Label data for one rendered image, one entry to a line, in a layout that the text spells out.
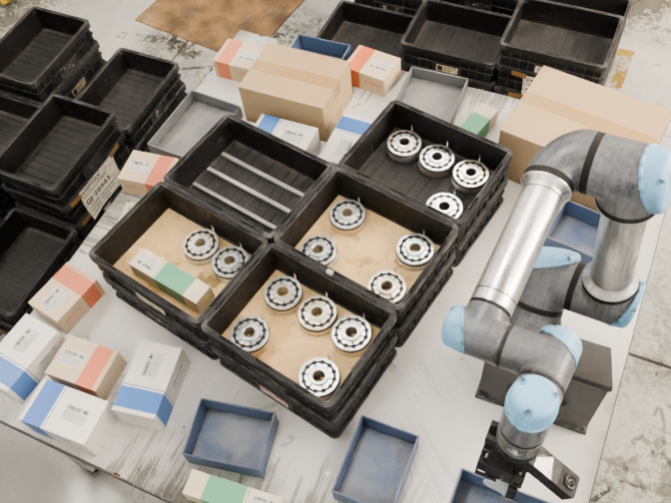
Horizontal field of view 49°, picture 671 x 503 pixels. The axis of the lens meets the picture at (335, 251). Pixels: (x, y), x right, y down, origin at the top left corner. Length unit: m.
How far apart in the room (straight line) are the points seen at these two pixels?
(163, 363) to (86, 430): 0.25
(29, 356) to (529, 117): 1.55
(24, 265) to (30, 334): 0.86
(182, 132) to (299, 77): 0.45
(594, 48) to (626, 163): 1.77
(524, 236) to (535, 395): 0.30
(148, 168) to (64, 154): 0.63
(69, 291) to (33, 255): 0.82
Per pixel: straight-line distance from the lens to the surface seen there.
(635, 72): 3.79
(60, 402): 2.04
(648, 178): 1.36
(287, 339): 1.90
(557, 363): 1.20
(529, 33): 3.14
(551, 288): 1.72
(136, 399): 1.97
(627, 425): 2.78
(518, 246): 1.29
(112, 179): 2.96
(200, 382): 2.04
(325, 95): 2.35
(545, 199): 1.35
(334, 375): 1.81
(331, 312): 1.88
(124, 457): 2.03
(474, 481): 1.48
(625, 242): 1.52
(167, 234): 2.15
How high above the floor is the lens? 2.51
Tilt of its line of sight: 57 degrees down
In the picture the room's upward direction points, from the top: 9 degrees counter-clockwise
